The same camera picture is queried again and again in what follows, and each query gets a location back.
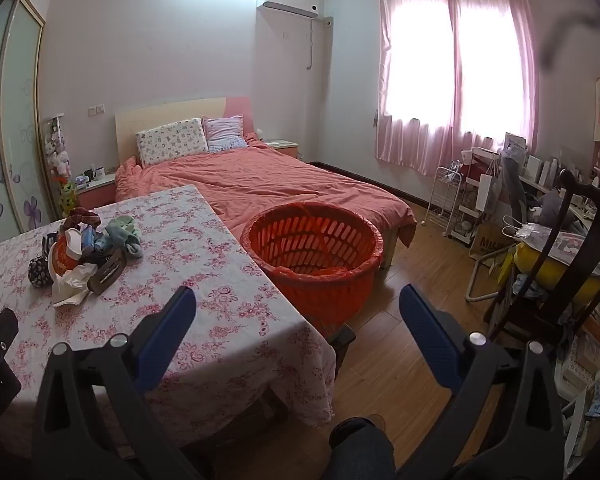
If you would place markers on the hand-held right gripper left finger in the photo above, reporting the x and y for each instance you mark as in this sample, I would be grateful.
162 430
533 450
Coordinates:
167 330

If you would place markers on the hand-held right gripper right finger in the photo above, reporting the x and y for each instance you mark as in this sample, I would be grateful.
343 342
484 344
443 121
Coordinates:
430 330

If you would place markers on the table with floral cloth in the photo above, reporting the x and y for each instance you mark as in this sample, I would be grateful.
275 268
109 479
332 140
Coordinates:
205 270

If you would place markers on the crumpled silver snack wrapper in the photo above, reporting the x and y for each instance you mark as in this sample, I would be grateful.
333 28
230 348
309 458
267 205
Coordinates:
72 285

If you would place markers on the black plastic stool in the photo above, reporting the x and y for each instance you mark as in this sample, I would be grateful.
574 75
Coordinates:
344 342

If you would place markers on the wooden bed base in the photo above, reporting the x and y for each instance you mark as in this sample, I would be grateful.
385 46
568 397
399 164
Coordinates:
391 250

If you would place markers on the orange round container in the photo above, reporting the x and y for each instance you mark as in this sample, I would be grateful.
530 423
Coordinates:
62 257

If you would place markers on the green sock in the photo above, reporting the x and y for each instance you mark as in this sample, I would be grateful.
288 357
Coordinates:
125 237

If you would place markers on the brown paper bag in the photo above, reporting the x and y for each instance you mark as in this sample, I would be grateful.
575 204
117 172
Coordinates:
487 240

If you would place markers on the white rolling cart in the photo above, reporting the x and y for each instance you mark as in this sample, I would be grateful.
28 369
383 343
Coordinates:
472 210

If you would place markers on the brown checked scrunchie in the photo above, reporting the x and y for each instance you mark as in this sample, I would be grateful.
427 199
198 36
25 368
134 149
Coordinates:
82 217

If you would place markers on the person's leg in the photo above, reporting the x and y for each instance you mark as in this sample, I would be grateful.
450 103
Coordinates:
360 450

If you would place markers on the white plastic bag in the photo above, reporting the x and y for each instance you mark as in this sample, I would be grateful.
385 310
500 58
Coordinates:
530 232

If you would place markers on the green yellow plush toy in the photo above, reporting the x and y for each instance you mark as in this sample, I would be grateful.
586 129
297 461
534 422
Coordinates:
68 197

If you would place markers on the white paper bag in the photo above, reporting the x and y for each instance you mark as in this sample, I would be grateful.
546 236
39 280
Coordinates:
486 190

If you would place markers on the pink nightstand with mugs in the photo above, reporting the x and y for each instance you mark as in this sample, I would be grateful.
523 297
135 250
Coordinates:
97 192

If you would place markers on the stack of books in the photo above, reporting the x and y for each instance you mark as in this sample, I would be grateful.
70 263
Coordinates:
585 375

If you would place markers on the newspaper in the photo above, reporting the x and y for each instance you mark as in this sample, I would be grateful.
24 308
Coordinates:
572 247

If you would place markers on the grey cloth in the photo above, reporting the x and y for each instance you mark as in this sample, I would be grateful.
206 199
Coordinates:
550 207

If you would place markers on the white mug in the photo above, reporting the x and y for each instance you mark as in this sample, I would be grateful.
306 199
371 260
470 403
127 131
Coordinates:
100 172

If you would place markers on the dark mug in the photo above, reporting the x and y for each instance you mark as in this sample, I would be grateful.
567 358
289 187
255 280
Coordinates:
89 174

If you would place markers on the dark wooden chair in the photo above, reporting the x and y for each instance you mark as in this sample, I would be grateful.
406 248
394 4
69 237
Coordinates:
585 230

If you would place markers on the clear plush toy organizer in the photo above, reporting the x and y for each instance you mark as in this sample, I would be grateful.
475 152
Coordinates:
59 150

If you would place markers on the bed with pink duvet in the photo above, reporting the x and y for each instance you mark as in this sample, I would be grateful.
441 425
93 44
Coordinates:
280 180

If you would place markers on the floral print pillow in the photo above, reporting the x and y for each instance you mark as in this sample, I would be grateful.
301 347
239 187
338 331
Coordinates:
172 142

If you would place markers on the wardrobe with flower doors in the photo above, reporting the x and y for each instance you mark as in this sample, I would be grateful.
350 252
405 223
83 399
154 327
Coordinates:
20 125

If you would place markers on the pink striped pillow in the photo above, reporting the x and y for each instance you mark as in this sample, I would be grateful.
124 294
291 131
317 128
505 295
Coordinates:
224 132

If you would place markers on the framed picture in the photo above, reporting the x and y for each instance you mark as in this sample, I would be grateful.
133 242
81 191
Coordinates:
515 142

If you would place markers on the cream and pink headboard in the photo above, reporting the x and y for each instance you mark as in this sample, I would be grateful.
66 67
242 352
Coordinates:
170 112

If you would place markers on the air conditioner pipe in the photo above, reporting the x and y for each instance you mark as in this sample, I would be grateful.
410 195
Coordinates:
311 42

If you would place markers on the white air conditioner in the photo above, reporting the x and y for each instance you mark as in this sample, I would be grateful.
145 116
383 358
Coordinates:
287 0

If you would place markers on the white tube frame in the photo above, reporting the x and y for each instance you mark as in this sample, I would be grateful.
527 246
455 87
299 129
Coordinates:
472 280

